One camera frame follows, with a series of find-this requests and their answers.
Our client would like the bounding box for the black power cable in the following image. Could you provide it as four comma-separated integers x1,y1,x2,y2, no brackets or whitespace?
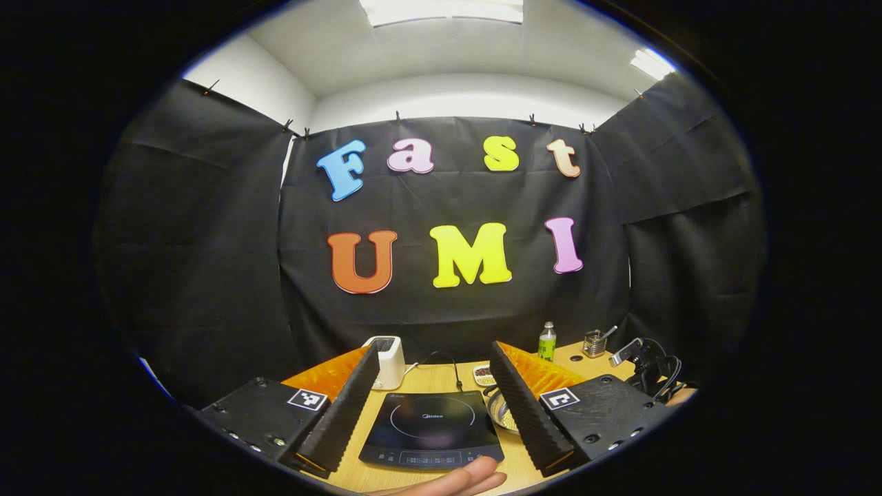
413,350,464,393

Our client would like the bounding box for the small ceiling light panel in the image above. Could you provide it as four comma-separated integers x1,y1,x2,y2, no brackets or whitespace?
629,48,676,81

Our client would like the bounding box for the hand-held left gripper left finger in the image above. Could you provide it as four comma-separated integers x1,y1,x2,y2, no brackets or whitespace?
198,341,382,476

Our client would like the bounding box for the stainless steel pot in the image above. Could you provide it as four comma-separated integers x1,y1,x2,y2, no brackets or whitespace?
484,386,522,436

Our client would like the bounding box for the large ceiling light panel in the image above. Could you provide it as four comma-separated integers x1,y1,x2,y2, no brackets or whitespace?
358,0,524,28

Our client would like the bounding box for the white toaster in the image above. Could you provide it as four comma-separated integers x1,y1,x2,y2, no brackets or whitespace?
362,335,406,391

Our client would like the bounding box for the black induction cooktop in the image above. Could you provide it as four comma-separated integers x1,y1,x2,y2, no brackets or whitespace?
358,391,505,471

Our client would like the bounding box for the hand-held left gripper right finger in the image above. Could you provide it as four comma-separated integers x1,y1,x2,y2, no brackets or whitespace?
488,340,673,478

